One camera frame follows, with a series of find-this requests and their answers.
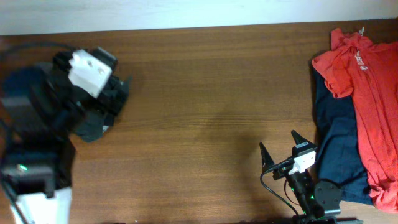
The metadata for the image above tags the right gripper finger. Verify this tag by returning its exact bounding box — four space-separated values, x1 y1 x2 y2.
259 142 275 173
291 130 317 148

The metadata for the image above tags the dark green Nike t-shirt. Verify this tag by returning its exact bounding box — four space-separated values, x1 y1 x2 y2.
70 76 131 144

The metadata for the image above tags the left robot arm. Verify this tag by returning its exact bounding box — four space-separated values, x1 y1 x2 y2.
1 48 130 223

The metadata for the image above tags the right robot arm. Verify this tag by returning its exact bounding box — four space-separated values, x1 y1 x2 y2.
259 130 341 224

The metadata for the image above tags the blue garment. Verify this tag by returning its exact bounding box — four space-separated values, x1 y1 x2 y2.
312 69 373 205

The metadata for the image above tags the red garment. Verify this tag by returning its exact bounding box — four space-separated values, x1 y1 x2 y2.
312 28 397 213

